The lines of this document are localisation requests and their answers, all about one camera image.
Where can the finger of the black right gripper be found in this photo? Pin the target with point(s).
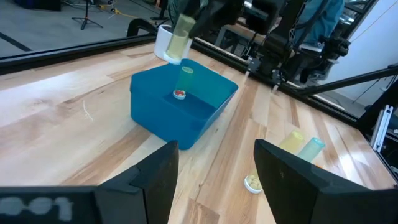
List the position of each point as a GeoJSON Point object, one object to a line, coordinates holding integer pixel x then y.
{"type": "Point", "coordinates": [203, 23]}

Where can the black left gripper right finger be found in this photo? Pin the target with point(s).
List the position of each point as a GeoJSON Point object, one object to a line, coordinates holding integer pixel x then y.
{"type": "Point", "coordinates": [295, 189]}

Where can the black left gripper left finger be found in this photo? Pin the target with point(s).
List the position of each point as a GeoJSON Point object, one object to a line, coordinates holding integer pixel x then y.
{"type": "Point", "coordinates": [149, 186]}

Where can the pale green pill bottle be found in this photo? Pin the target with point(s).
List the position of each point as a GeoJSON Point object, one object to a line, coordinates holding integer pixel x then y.
{"type": "Point", "coordinates": [178, 40]}

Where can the yellow pill bottle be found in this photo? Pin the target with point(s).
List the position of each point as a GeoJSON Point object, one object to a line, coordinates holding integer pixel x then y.
{"type": "Point", "coordinates": [292, 143]}

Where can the teal pill bottle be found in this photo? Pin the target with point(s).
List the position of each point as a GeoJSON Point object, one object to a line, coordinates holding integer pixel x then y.
{"type": "Point", "coordinates": [311, 151]}

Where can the green pill bottle red pills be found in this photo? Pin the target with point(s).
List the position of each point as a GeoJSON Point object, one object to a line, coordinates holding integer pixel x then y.
{"type": "Point", "coordinates": [184, 81]}

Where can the blue plastic basket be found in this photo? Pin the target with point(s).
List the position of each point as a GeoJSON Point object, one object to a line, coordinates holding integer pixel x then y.
{"type": "Point", "coordinates": [161, 115]}

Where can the white planter pot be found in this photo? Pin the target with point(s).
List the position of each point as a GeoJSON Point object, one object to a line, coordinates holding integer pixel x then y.
{"type": "Point", "coordinates": [160, 40]}

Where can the black chair armrest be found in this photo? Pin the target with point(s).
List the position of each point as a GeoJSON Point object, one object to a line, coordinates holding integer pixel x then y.
{"type": "Point", "coordinates": [140, 24]}

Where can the person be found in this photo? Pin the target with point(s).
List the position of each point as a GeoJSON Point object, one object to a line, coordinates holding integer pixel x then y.
{"type": "Point", "coordinates": [323, 21]}

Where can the silver aluminium extrusion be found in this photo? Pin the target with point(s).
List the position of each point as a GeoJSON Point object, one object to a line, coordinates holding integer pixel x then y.
{"type": "Point", "coordinates": [381, 127]}

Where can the black tripod stand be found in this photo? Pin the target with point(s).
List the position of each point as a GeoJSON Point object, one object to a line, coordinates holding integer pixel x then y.
{"type": "Point", "coordinates": [86, 14]}

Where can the black case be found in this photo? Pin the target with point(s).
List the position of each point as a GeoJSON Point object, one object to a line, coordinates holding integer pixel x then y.
{"type": "Point", "coordinates": [37, 3]}

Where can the black diagonal frame strut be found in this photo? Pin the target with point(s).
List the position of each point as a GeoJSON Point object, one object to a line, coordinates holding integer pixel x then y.
{"type": "Point", "coordinates": [348, 81]}

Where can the black table frame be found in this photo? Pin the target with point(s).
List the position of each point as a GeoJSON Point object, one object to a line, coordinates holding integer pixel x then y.
{"type": "Point", "coordinates": [62, 53]}

